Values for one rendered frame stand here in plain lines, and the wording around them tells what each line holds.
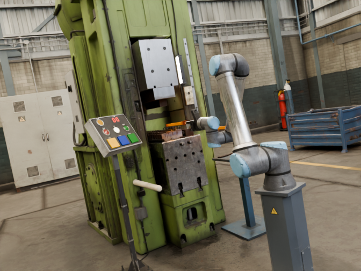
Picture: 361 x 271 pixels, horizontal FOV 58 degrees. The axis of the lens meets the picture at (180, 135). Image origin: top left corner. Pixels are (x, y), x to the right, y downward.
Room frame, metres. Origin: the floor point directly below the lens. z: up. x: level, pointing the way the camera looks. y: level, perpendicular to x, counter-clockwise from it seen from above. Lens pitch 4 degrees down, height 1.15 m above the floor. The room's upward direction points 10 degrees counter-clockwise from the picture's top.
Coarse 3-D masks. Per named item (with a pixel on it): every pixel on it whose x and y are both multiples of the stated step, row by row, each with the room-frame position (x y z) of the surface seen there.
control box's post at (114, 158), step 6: (114, 156) 2.39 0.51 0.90; (114, 162) 2.38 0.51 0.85; (114, 168) 2.39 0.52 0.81; (120, 174) 2.40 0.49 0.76; (120, 180) 2.39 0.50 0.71; (120, 186) 2.39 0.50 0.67; (120, 192) 2.38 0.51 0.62; (120, 198) 2.39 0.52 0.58; (126, 210) 2.39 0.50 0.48; (126, 216) 2.39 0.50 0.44; (126, 222) 2.38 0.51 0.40; (126, 228) 2.38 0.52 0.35; (132, 246) 2.39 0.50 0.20; (132, 252) 2.38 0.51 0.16; (132, 258) 2.38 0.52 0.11
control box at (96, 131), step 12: (96, 120) 2.28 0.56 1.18; (108, 120) 2.36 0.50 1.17; (120, 120) 2.45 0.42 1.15; (96, 132) 2.22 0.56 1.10; (120, 132) 2.36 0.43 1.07; (132, 132) 2.45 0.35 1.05; (96, 144) 2.24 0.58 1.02; (108, 144) 2.21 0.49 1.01; (120, 144) 2.28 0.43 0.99; (132, 144) 2.36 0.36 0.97
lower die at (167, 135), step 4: (152, 132) 3.06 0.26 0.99; (160, 132) 2.82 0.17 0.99; (164, 132) 2.74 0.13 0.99; (168, 132) 2.74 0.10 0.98; (172, 132) 2.76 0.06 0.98; (176, 132) 2.77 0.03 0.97; (180, 132) 2.79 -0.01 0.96; (148, 136) 2.92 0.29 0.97; (156, 136) 2.78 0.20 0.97; (160, 136) 2.72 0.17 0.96; (164, 136) 2.71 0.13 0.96; (168, 136) 2.73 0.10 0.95; (172, 136) 2.75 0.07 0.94; (176, 136) 2.77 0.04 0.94; (180, 136) 2.79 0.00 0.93; (168, 140) 2.73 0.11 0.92
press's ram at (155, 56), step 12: (132, 48) 2.80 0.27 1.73; (144, 48) 2.69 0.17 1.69; (156, 48) 2.75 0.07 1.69; (168, 48) 2.81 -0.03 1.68; (144, 60) 2.68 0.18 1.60; (156, 60) 2.74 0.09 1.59; (168, 60) 2.80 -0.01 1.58; (144, 72) 2.68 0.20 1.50; (156, 72) 2.73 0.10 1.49; (168, 72) 2.79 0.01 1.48; (144, 84) 2.71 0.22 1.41; (156, 84) 2.72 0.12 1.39; (168, 84) 2.78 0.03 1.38
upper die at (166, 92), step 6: (150, 90) 2.74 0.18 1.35; (156, 90) 2.72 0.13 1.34; (162, 90) 2.74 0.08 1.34; (168, 90) 2.77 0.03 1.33; (174, 90) 2.80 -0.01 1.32; (144, 96) 2.87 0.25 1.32; (150, 96) 2.76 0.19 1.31; (156, 96) 2.71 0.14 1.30; (162, 96) 2.74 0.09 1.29; (168, 96) 2.77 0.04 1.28; (174, 96) 2.79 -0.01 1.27; (144, 102) 2.89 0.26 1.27
